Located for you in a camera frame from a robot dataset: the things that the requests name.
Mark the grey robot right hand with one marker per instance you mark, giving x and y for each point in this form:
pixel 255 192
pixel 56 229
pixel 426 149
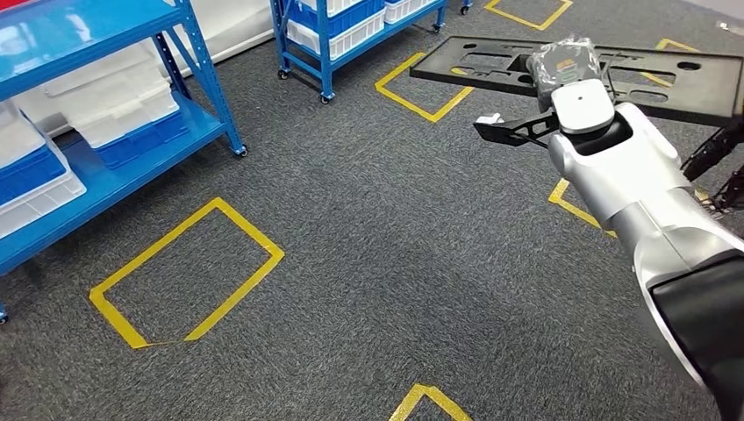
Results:
pixel 567 61

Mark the black plastic panel part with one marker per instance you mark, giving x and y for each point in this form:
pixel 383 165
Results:
pixel 697 99

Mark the yellow floor tape square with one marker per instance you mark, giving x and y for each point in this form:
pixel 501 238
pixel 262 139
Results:
pixel 430 390
pixel 156 251
pixel 677 44

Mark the white plastic bin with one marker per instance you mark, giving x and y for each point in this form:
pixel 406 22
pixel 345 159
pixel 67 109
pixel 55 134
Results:
pixel 354 40
pixel 46 203
pixel 17 133
pixel 407 7
pixel 104 93

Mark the black lattice stand legs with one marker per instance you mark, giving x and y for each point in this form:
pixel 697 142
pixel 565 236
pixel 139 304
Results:
pixel 709 152

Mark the blue plastic bin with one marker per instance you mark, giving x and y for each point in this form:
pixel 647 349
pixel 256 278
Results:
pixel 349 14
pixel 29 174

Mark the blue rack on casters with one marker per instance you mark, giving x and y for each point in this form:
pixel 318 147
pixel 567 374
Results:
pixel 324 58
pixel 116 23

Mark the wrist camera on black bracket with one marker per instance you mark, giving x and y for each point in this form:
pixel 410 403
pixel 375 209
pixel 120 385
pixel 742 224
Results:
pixel 500 131

